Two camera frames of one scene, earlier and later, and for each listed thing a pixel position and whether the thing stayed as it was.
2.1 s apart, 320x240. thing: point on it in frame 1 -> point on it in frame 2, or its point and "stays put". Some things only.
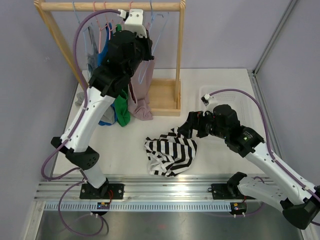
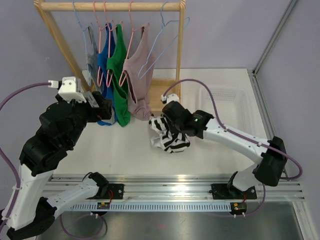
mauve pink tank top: (139, 103) stays put
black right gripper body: (207, 124) -> (175, 125)
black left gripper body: (142, 51) -> (95, 114)
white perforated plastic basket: (238, 97) stays put
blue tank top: (101, 63) stays put
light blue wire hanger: (139, 82) -> (163, 25)
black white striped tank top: (170, 154) -> (166, 139)
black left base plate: (109, 191) stays put
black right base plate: (226, 191) stays put
